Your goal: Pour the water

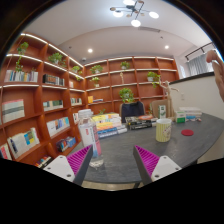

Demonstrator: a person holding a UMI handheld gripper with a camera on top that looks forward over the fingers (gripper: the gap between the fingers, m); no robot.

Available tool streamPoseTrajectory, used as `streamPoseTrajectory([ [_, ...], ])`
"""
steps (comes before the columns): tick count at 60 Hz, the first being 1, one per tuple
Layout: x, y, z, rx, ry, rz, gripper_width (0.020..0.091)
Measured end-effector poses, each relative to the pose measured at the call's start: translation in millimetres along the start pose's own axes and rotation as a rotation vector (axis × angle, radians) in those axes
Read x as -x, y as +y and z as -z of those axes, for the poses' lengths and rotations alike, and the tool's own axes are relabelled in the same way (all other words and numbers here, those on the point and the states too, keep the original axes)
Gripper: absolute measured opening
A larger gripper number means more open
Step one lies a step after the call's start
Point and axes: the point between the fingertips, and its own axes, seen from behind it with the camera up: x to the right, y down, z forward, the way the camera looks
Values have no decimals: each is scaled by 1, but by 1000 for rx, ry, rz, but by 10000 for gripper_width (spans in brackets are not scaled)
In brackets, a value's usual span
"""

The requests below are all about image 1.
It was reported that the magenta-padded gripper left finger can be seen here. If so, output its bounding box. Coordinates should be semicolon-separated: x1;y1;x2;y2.
43;144;95;187

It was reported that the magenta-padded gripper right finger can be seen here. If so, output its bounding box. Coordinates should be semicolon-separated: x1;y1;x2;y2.
132;144;183;186

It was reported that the ceiling air vent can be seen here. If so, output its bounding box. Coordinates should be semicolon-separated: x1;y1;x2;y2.
138;25;162;34

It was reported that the person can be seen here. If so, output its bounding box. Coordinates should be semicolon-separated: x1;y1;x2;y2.
205;49;224;103

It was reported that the tall green-white carton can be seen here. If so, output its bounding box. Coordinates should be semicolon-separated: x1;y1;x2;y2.
158;104;168;120

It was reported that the black ceiling track rail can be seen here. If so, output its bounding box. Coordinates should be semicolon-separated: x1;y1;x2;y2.
184;41;216;62

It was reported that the flat round red coaster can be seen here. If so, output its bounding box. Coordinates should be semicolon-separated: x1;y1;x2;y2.
180;128;195;137

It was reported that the stack of colourful books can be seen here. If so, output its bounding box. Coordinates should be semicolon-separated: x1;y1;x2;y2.
91;112;128;139

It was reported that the branched ceiling light fixture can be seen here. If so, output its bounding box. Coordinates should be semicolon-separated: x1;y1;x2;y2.
109;0;160;28

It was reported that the tan chair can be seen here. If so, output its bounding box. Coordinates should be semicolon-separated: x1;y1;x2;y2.
148;99;169;119

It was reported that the grey curtain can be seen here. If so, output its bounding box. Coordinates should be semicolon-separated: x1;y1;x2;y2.
187;53;214;77

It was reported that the clear plastic water bottle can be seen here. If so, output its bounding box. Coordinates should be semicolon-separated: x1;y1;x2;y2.
77;108;105;169

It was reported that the yellow-green striped mug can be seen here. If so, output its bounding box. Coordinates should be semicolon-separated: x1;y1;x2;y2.
155;118;173;144

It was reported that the chair with dark jacket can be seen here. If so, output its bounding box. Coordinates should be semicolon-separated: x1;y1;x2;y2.
119;100;147;124

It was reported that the small green-white box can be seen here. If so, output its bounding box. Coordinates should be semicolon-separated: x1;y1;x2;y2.
174;110;187;124

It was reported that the orange wooden shelf unit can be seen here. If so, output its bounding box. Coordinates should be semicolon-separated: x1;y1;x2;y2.
0;31;181;168

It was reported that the stack of white books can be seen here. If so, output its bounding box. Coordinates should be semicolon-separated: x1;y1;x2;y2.
178;106;203;122

